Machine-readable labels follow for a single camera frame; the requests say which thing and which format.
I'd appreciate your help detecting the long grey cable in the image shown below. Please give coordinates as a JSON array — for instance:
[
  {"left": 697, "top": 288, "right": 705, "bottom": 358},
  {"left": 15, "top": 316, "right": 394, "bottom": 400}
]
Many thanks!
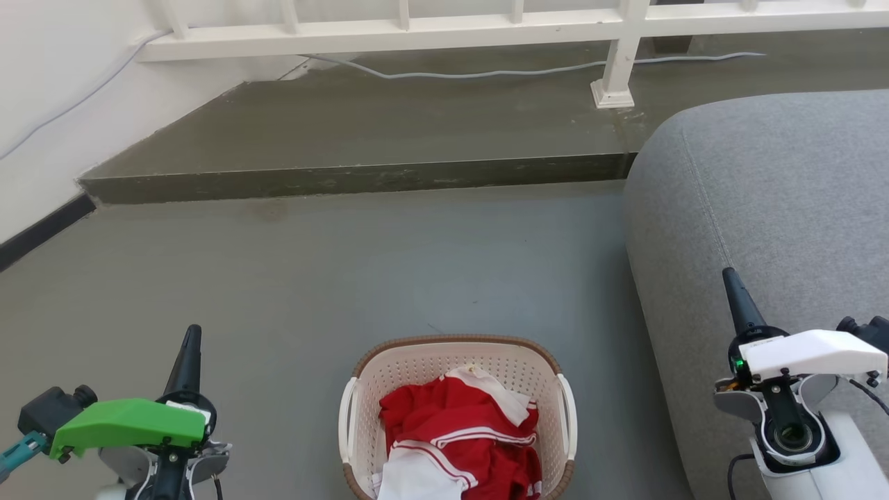
[{"left": 0, "top": 28, "right": 766, "bottom": 162}]

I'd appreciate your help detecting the grey fabric sofa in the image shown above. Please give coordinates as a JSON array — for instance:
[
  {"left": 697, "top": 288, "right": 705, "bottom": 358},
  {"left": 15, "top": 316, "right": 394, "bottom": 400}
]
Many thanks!
[{"left": 623, "top": 89, "right": 889, "bottom": 500}]

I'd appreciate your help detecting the teal connector piece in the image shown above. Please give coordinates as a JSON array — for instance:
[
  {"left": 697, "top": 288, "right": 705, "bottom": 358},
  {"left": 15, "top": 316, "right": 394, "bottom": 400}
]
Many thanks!
[{"left": 0, "top": 431, "right": 51, "bottom": 483}]

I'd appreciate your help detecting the red white-striped garment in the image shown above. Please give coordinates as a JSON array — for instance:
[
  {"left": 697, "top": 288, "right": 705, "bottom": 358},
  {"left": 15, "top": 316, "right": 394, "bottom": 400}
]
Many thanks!
[{"left": 379, "top": 366, "right": 542, "bottom": 500}]

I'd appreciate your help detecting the cream perforated laundry basket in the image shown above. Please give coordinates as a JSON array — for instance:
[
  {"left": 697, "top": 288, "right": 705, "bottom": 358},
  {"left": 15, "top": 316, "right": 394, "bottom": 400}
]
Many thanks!
[{"left": 338, "top": 335, "right": 578, "bottom": 500}]

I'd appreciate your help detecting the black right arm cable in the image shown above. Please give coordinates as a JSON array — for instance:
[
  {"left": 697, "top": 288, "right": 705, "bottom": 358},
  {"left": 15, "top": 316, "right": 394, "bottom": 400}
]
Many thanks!
[{"left": 726, "top": 453, "right": 758, "bottom": 500}]

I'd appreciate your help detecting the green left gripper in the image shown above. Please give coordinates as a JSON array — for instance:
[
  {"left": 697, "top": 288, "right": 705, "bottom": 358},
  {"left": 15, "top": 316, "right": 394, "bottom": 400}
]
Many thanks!
[{"left": 50, "top": 324, "right": 217, "bottom": 459}]

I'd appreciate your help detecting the white wooden railing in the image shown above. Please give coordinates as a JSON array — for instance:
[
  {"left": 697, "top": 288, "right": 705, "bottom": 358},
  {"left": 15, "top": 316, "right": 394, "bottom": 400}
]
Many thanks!
[{"left": 135, "top": 0, "right": 889, "bottom": 110}]

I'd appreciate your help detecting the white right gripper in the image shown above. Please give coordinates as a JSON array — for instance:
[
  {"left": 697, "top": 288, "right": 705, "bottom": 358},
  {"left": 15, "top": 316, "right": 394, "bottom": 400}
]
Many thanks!
[{"left": 722, "top": 267, "right": 888, "bottom": 386}]

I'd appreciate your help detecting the white red-striped garment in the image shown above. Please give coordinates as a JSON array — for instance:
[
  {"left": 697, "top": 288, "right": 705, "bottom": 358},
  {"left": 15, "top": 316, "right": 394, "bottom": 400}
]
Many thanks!
[{"left": 372, "top": 441, "right": 480, "bottom": 500}]

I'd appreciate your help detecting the black baseboard strip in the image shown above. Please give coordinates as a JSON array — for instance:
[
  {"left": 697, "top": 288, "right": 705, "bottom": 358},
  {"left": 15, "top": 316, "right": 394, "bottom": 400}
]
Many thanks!
[{"left": 0, "top": 193, "right": 97, "bottom": 273}]

